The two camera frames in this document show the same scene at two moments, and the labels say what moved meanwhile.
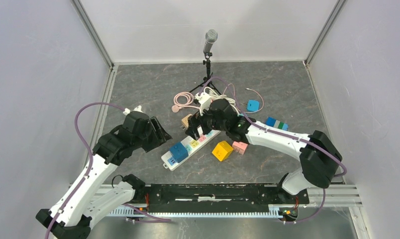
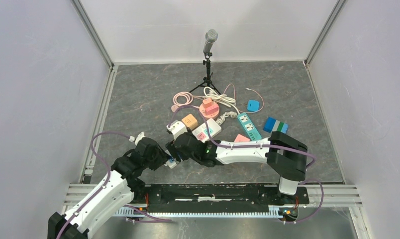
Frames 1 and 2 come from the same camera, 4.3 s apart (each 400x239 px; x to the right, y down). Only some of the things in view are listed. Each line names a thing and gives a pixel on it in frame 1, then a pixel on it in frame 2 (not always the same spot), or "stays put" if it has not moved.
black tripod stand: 207,79 stays put
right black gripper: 195,121 → 173,151
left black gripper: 159,136 → 161,157
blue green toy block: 272,122 stays put
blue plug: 253,105 stays put
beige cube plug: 185,121 stays put
